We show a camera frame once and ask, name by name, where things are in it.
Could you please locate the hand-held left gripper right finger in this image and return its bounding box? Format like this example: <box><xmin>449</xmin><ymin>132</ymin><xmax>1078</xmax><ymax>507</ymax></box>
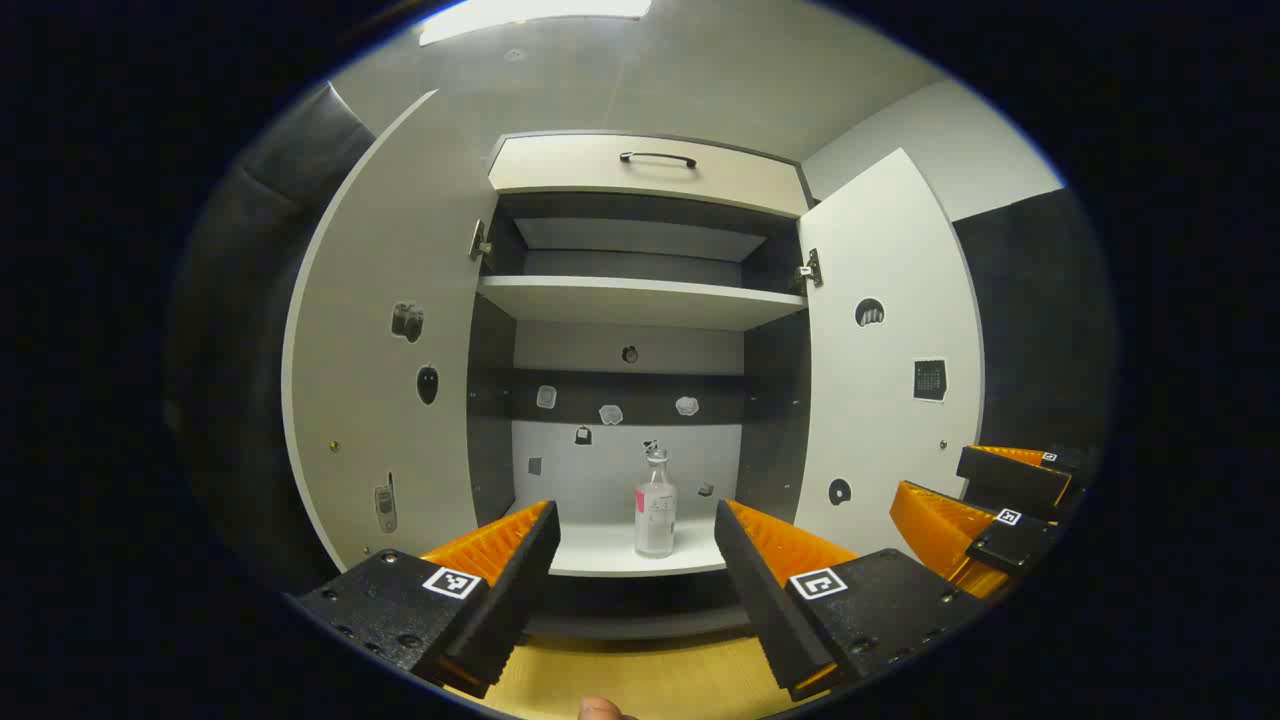
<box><xmin>714</xmin><ymin>498</ymin><xmax>987</xmax><ymax>702</ymax></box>

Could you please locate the clear plastic bottle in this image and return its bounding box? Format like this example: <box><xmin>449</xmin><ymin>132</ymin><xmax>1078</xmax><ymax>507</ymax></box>
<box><xmin>634</xmin><ymin>447</ymin><xmax>678</xmax><ymax>559</ymax></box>

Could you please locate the white drawer front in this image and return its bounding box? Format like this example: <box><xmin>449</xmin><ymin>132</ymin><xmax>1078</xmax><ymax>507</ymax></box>
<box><xmin>488</xmin><ymin>135</ymin><xmax>809</xmax><ymax>218</ymax></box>

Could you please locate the white cabinet shelf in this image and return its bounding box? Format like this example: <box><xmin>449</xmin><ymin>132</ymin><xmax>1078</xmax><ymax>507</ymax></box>
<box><xmin>477</xmin><ymin>275</ymin><xmax>809</xmax><ymax>332</ymax></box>

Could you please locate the white and grey cabinet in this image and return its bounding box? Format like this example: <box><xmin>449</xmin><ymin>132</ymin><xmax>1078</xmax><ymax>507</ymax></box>
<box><xmin>465</xmin><ymin>130</ymin><xmax>826</xmax><ymax>641</ymax></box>

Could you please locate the white cabinet door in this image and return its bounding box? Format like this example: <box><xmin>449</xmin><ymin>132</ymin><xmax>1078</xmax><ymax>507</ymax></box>
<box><xmin>795</xmin><ymin>148</ymin><xmax>986</xmax><ymax>561</ymax></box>
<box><xmin>282</xmin><ymin>90</ymin><xmax>501</xmax><ymax>573</ymax></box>

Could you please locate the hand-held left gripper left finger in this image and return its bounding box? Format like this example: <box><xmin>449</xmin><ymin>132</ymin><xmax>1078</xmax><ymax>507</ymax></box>
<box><xmin>288</xmin><ymin>500</ymin><xmax>562</xmax><ymax>699</ymax></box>

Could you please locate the ceiling light panel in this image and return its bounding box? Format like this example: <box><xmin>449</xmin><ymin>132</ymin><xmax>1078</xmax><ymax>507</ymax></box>
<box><xmin>420</xmin><ymin>0</ymin><xmax>653</xmax><ymax>47</ymax></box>

